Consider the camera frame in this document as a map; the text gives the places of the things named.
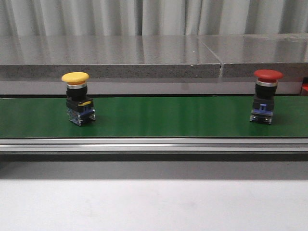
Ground yellow push button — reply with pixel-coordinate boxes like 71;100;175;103
62;72;96;126

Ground red push button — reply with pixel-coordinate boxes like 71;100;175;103
250;69;283;124

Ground green conveyor belt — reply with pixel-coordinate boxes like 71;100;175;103
0;96;308;138

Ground grey stone counter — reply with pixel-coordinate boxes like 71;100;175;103
0;34;308;95

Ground red tray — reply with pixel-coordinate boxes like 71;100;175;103
300;83;308;96

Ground white curtain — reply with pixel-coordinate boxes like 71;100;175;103
0;0;308;37

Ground aluminium conveyor frame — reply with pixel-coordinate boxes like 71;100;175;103
0;138;308;154

